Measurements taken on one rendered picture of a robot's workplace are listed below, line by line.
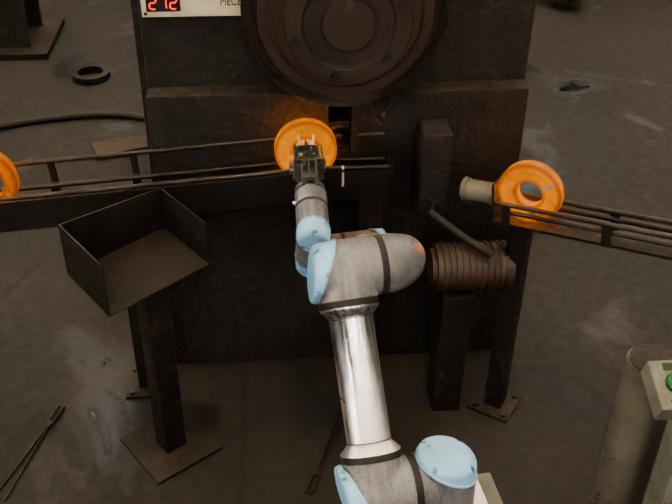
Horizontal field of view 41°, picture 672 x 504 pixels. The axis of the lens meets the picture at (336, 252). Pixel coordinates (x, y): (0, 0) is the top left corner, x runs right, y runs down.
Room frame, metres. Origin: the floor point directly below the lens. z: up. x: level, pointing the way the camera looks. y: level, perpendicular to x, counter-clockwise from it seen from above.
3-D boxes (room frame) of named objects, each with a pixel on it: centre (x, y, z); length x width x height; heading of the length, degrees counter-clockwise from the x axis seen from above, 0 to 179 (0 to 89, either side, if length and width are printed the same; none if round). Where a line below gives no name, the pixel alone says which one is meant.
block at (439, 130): (2.04, -0.24, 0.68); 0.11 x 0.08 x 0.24; 5
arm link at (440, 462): (1.18, -0.21, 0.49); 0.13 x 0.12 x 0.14; 104
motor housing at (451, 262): (1.90, -0.35, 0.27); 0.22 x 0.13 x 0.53; 95
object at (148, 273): (1.69, 0.46, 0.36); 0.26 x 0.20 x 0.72; 130
